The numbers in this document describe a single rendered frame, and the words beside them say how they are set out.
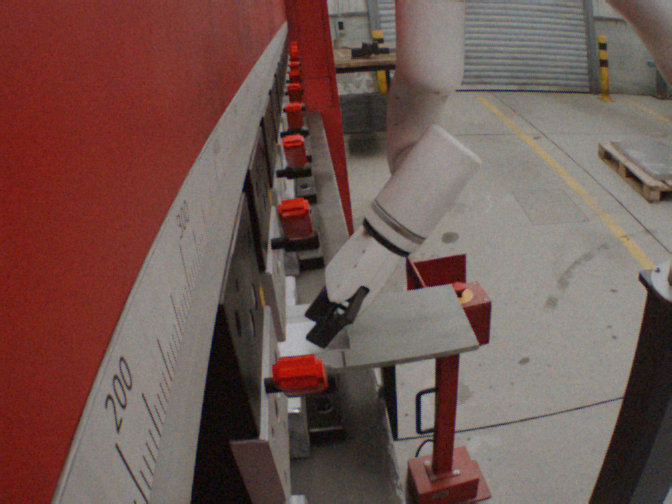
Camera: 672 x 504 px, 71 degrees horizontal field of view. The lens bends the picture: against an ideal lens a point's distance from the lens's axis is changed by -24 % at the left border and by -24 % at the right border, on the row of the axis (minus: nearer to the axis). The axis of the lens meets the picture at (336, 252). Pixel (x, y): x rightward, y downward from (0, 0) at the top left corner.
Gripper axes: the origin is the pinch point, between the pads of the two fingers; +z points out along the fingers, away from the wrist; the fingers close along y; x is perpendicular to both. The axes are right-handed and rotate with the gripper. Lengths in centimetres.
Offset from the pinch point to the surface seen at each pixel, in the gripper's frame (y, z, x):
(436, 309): -3.0, -9.3, 14.4
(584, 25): -694, -291, 321
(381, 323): -1.5, -3.8, 8.0
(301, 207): 31.1, -22.1, -18.3
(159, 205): 55, -27, -27
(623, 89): -692, -260, 443
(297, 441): 13.0, 11.9, 3.3
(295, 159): 9.0, -19.6, -17.0
